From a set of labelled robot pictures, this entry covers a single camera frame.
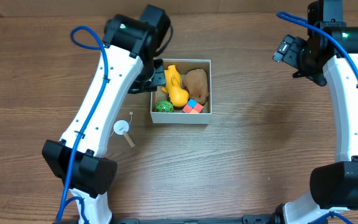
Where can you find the white cardboard box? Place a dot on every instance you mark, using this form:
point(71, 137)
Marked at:
point(183, 66)

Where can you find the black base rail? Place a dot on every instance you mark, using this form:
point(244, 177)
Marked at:
point(191, 221)

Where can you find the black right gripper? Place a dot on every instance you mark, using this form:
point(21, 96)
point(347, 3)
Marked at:
point(298, 55)

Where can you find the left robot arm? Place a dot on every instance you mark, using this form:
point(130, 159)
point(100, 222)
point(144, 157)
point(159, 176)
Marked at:
point(129, 63)

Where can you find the brown plush toy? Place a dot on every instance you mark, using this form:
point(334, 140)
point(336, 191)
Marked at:
point(196, 82)

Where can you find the multicoloured cube puzzle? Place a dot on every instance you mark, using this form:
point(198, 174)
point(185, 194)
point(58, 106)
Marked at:
point(192, 106)

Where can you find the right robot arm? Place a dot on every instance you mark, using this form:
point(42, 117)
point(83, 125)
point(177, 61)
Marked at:
point(334, 188)

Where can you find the green numbered ball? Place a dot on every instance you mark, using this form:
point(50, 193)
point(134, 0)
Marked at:
point(164, 106)

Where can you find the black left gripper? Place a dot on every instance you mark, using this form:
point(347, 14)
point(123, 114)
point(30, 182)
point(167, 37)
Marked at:
point(153, 76)

